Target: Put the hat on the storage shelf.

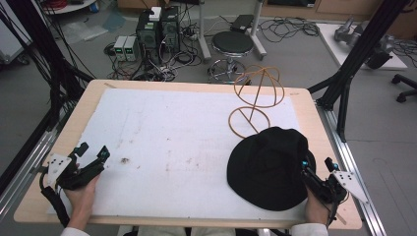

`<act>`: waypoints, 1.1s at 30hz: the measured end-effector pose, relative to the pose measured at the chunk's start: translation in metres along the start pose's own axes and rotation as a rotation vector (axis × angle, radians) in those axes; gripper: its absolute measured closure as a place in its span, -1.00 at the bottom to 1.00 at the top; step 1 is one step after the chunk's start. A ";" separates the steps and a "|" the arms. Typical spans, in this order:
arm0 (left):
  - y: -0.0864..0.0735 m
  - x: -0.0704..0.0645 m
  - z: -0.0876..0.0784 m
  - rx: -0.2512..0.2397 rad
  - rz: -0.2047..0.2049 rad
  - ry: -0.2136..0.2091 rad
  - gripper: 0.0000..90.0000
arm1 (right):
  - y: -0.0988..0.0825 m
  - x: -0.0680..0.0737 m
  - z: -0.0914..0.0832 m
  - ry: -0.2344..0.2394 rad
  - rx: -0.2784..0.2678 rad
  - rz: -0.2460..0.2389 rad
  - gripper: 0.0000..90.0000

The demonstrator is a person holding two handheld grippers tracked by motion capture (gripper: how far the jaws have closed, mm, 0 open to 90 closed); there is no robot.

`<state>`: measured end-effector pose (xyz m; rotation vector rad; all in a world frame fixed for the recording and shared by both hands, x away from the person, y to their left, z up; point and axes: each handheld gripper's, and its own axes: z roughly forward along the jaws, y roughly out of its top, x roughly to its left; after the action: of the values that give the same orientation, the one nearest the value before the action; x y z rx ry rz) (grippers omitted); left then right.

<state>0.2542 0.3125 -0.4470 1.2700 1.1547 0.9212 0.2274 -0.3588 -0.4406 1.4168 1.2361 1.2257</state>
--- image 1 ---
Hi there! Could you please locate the tangle of black floor cables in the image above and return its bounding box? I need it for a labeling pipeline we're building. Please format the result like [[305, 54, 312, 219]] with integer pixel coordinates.
[[258, 16, 321, 44]]

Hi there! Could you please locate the white foam mat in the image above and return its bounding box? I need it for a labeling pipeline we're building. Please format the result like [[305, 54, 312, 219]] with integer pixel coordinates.
[[47, 88, 308, 221]]

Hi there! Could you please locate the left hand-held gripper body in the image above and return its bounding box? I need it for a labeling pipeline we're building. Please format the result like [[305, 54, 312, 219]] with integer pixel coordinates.
[[45, 152, 106, 191]]

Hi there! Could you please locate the black flat box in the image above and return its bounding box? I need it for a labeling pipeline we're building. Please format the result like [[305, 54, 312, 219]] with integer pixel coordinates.
[[229, 14, 256, 34]]

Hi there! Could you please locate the black round stool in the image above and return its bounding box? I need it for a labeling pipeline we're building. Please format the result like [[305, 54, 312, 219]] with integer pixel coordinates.
[[207, 30, 256, 83]]

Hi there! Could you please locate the person's right hand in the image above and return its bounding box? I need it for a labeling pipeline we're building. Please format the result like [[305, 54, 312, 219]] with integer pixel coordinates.
[[304, 188, 333, 227]]

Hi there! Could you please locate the white box on computer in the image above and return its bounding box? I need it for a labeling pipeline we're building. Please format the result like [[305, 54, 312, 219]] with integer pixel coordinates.
[[149, 6, 162, 23]]

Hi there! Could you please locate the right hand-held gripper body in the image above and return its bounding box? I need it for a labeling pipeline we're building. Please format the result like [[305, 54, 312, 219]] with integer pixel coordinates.
[[302, 169, 370, 205]]

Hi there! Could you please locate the black computer tower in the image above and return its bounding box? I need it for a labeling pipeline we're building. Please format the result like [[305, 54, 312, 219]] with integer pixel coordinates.
[[160, 5, 182, 54], [135, 9, 162, 65]]

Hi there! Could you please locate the white metal stand frame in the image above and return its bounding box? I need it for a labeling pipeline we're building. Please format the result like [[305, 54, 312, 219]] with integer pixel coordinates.
[[196, 0, 268, 62]]

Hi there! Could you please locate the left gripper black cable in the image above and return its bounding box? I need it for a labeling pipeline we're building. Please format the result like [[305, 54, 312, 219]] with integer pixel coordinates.
[[38, 166, 72, 229]]

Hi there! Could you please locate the clear plastic sheet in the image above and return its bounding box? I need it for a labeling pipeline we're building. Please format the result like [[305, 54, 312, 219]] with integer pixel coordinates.
[[60, 21, 109, 44]]

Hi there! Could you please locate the black office chair base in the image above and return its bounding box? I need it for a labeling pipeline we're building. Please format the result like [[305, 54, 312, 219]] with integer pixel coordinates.
[[390, 73, 417, 104]]

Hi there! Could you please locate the black hat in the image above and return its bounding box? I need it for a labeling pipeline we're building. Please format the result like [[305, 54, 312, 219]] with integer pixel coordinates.
[[226, 126, 318, 212]]

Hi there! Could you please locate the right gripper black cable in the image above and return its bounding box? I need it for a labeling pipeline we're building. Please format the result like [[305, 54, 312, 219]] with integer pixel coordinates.
[[326, 200, 340, 229]]

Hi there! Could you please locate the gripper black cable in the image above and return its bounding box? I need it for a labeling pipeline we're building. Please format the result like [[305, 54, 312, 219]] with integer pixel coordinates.
[[326, 200, 340, 229], [38, 166, 72, 229]]

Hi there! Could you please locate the white power supply unit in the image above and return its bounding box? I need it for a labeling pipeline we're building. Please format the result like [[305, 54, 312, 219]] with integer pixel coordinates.
[[113, 35, 128, 62], [124, 35, 141, 62]]

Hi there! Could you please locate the tangle of cables by computers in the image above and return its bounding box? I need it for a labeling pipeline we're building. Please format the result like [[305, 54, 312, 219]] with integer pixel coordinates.
[[103, 42, 203, 83]]

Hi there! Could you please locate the grey equipment case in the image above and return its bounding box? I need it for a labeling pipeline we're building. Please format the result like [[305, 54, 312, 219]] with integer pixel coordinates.
[[0, 26, 32, 66]]

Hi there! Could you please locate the black metal frame strut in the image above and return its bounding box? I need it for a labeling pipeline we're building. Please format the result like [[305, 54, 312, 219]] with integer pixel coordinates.
[[307, 0, 412, 144], [0, 0, 96, 132]]

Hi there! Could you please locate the wooden wire hat stand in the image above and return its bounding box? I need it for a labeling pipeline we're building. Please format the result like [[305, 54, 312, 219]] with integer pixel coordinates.
[[227, 64, 285, 140]]

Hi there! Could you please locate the white floor board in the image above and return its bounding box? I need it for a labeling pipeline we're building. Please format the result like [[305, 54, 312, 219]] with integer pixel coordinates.
[[316, 23, 409, 72]]

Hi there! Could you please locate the white round table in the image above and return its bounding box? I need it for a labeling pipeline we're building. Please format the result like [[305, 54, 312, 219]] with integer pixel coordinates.
[[41, 0, 98, 16]]

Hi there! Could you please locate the aluminium rail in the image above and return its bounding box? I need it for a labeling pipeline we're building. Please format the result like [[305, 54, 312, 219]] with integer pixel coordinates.
[[0, 107, 73, 224], [315, 100, 388, 236]]

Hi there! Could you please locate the person's left hand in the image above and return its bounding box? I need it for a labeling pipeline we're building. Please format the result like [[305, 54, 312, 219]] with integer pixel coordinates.
[[63, 174, 101, 230]]

